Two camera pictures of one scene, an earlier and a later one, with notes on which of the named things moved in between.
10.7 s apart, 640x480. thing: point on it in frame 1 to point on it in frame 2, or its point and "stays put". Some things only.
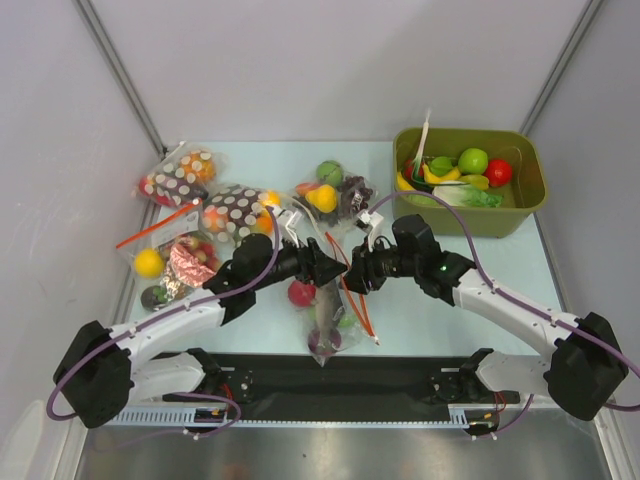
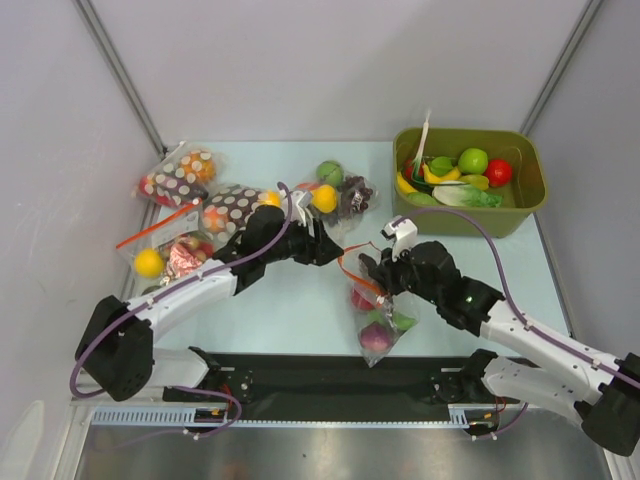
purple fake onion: [324, 345] to [375, 336]
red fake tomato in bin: [499, 172] stays put
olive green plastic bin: [521, 197] stays put
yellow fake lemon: [149, 263] stays put
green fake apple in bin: [473, 161] stays put
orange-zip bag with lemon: [172, 260] stays put
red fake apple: [301, 294] to [360, 301]
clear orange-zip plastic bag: [339, 319] to [382, 318]
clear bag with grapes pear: [334, 195] stays put
